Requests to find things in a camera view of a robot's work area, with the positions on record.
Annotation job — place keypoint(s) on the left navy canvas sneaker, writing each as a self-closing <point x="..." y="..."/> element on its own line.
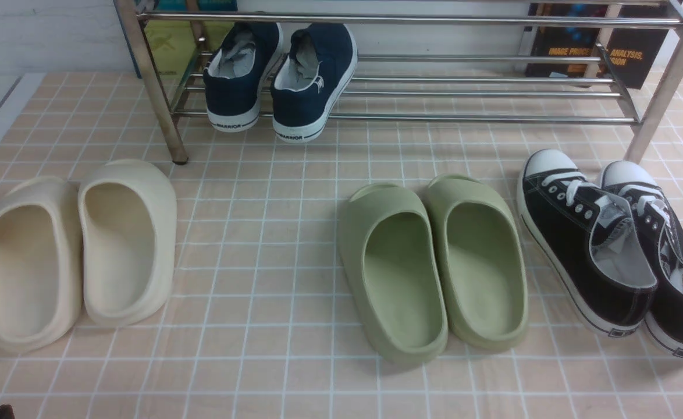
<point x="237" y="71"/>

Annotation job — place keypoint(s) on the dark object bottom corner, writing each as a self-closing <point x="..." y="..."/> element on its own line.
<point x="6" y="412"/>

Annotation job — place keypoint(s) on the left green foam slipper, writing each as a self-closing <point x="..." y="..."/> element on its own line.
<point x="385" y="242"/>

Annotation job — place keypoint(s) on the right green foam slipper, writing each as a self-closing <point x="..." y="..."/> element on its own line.
<point x="480" y="261"/>

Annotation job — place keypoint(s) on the black canvas sneaker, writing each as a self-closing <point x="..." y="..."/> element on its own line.
<point x="660" y="234"/>
<point x="590" y="238"/>

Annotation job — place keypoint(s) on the right navy canvas sneaker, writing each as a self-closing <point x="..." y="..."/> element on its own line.
<point x="321" y="61"/>

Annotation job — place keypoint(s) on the green foam slipper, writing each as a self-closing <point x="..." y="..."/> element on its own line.
<point x="480" y="261"/>
<point x="385" y="242"/>

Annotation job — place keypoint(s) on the right cream foam slipper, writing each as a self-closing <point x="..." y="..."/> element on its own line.
<point x="128" y="212"/>

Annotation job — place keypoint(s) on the black book orange lettering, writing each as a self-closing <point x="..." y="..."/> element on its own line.
<point x="632" y="51"/>

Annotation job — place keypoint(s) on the navy canvas sneaker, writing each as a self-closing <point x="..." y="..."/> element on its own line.
<point x="321" y="61"/>
<point x="237" y="71"/>

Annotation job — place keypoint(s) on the left cream foam slipper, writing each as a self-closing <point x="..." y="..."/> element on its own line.
<point x="41" y="263"/>

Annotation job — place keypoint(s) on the yellow-green box blue edge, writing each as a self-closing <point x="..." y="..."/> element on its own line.
<point x="172" y="42"/>

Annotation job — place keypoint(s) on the silver metal shoe rack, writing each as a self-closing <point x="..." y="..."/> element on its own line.
<point x="170" y="110"/>

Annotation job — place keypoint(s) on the cream foam slipper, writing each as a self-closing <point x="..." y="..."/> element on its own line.
<point x="128" y="212"/>
<point x="41" y="263"/>

